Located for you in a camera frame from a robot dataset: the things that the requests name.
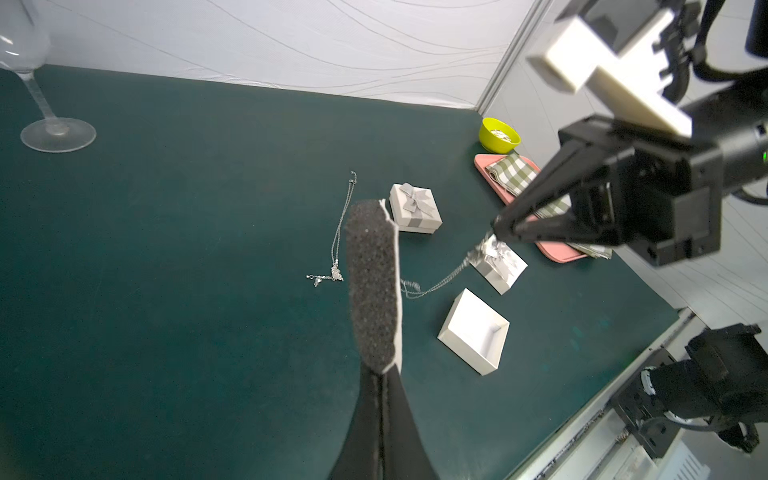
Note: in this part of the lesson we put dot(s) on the green bowl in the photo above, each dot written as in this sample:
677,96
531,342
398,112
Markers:
497,137

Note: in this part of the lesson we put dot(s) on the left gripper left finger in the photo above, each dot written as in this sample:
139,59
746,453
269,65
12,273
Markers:
361,454

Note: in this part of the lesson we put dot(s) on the green checkered cloth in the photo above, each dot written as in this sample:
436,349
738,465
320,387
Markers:
509,175

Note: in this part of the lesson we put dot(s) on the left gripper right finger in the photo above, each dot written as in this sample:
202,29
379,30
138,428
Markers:
402,452

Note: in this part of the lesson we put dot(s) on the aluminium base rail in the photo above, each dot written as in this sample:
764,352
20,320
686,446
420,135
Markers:
584,446

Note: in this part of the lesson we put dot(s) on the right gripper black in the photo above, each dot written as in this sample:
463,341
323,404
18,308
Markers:
657,193

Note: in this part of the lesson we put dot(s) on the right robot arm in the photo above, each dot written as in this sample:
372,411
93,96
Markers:
729,111

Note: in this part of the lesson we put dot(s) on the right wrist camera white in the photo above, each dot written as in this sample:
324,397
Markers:
629,54

